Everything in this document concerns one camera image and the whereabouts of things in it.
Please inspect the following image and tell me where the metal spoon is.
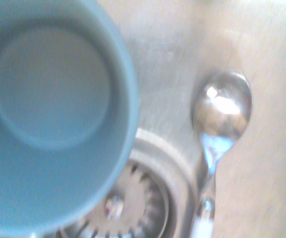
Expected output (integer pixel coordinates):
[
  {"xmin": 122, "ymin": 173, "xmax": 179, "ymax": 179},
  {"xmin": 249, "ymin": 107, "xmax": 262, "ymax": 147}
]
[{"xmin": 191, "ymin": 70, "xmax": 253, "ymax": 238}]

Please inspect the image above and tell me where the metal sink drain strainer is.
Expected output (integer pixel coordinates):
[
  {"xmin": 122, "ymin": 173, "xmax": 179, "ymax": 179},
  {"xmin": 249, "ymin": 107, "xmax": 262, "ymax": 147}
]
[{"xmin": 55, "ymin": 128, "xmax": 201, "ymax": 238}]

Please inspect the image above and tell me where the stainless steel double sink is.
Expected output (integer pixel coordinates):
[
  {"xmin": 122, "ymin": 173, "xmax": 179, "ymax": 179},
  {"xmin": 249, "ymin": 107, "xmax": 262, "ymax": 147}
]
[{"xmin": 0, "ymin": 0, "xmax": 286, "ymax": 238}]

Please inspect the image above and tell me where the grey teal mug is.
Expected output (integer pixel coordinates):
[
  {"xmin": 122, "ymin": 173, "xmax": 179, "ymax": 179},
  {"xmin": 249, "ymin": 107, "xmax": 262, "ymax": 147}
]
[{"xmin": 0, "ymin": 0, "xmax": 140, "ymax": 238}]

